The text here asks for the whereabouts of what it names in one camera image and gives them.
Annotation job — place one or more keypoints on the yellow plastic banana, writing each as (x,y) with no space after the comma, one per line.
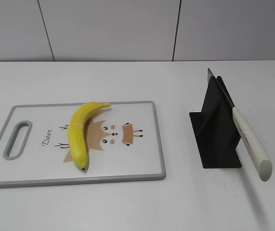
(76,138)

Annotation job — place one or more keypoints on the white-handled kitchen knife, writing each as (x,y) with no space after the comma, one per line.
(257,153)

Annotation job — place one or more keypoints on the white deer cutting board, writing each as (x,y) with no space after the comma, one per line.
(123,142)

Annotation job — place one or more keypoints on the black knife stand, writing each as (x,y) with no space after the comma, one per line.
(215,131)

